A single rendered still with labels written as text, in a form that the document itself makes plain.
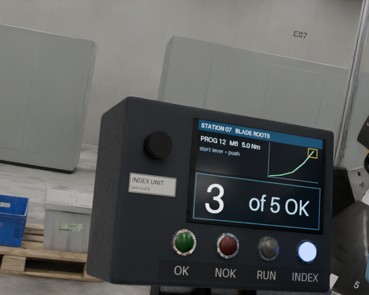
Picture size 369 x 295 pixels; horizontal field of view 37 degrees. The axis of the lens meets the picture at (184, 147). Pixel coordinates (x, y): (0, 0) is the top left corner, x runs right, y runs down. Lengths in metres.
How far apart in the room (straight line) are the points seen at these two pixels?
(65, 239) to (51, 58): 4.66
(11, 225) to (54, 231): 0.28
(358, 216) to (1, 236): 2.91
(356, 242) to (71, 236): 2.82
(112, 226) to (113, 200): 0.03
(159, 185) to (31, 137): 7.71
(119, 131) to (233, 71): 6.14
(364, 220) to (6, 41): 7.35
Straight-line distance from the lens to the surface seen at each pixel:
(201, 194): 0.58
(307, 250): 0.64
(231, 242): 0.59
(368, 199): 1.36
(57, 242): 3.91
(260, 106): 6.77
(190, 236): 0.57
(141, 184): 0.56
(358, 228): 1.31
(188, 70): 6.63
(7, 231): 3.88
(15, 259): 3.81
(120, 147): 0.57
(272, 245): 0.62
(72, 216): 3.85
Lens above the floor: 1.25
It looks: 4 degrees down
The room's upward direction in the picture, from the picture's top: 10 degrees clockwise
